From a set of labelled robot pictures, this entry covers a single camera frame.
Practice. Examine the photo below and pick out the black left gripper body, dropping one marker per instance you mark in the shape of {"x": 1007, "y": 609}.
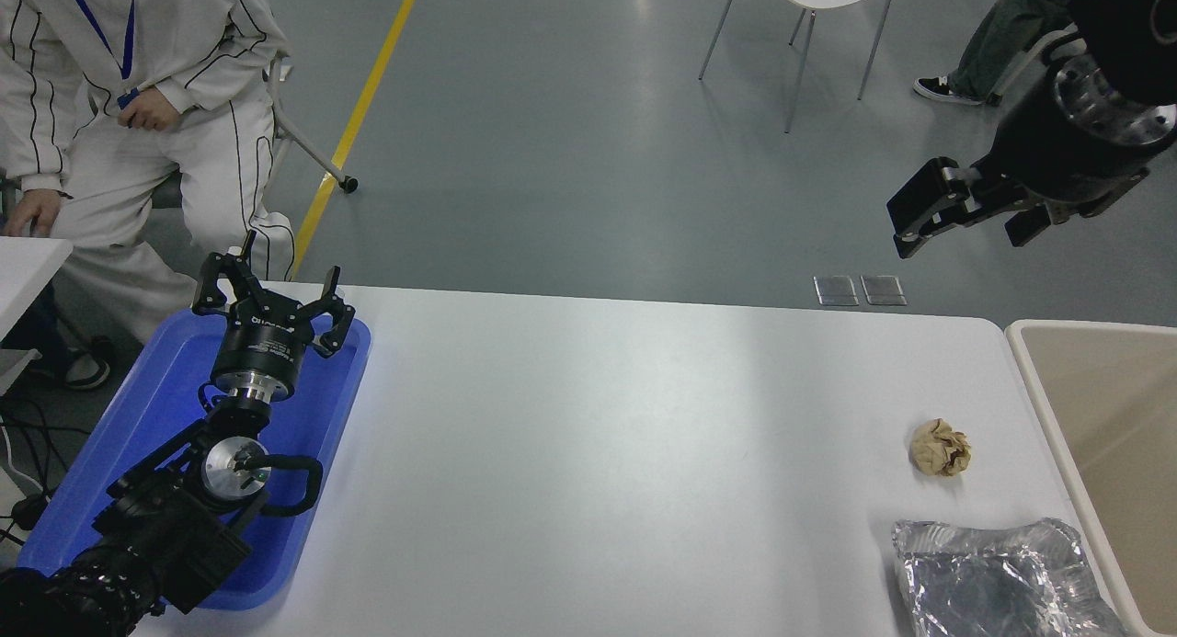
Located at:
{"x": 262, "y": 352}

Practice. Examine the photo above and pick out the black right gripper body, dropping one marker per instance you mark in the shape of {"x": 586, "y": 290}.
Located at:
{"x": 1067, "y": 164}

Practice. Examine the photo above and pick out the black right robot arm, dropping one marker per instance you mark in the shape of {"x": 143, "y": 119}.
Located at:
{"x": 1126, "y": 21}

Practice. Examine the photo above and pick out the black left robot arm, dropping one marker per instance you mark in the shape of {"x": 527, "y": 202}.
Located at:
{"x": 165, "y": 527}

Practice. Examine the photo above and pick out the person's left hand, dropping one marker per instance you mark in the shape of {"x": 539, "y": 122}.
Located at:
{"x": 149, "y": 111}

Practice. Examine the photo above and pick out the person's right hand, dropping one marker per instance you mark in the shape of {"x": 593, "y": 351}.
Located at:
{"x": 32, "y": 216}

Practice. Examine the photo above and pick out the silver floor plate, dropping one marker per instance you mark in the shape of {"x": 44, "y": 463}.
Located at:
{"x": 836, "y": 291}
{"x": 884, "y": 290}

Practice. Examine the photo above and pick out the white armchair with castors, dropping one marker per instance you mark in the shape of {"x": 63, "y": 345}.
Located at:
{"x": 1021, "y": 67}

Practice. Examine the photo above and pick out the blue plastic tray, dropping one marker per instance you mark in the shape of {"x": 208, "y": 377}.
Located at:
{"x": 156, "y": 407}

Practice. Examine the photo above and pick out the person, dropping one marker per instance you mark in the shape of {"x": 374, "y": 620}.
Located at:
{"x": 110, "y": 39}
{"x": 993, "y": 39}

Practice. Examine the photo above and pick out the white chair with castors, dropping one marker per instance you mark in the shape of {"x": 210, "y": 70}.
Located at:
{"x": 308, "y": 150}

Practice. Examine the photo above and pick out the white side table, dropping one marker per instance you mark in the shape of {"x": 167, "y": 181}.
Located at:
{"x": 23, "y": 274}

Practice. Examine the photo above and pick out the large pale bin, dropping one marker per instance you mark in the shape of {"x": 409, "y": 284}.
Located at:
{"x": 1113, "y": 416}

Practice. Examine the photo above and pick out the crumpled tan paper ball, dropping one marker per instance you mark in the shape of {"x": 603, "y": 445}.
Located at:
{"x": 940, "y": 447}

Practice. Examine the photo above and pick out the crumpled silver foil tray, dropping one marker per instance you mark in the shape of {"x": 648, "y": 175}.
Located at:
{"x": 993, "y": 582}

